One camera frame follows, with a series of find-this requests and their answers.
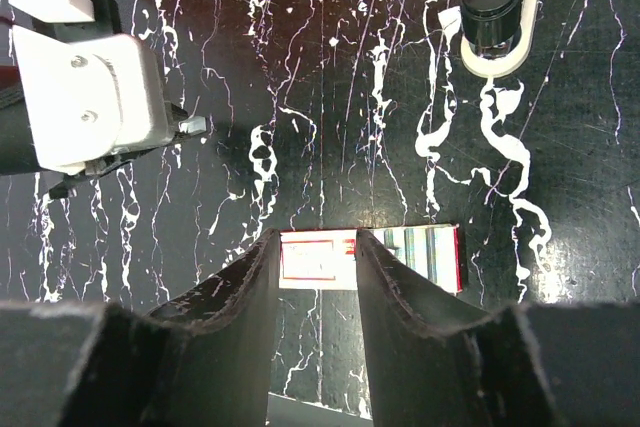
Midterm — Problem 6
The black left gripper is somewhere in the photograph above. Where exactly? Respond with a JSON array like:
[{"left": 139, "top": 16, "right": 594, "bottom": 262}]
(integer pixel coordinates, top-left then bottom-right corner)
[{"left": 0, "top": 66, "right": 43, "bottom": 176}]

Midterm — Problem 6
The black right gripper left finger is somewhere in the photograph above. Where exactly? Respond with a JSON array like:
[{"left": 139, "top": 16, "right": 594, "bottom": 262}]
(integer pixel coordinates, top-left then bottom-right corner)
[{"left": 1, "top": 229, "right": 280, "bottom": 426}]

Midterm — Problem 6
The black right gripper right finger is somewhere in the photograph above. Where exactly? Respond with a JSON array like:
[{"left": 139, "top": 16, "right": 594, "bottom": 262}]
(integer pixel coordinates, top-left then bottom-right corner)
[{"left": 356, "top": 230, "right": 639, "bottom": 426}]

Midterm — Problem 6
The grey staple strip piece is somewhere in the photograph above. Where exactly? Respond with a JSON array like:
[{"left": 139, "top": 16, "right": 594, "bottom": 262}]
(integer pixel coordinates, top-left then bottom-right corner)
[{"left": 178, "top": 116, "right": 208, "bottom": 136}]

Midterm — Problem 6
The staple box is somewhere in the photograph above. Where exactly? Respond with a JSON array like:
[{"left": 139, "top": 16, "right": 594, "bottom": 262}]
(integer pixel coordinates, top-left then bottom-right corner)
[{"left": 279, "top": 224, "right": 463, "bottom": 295}]

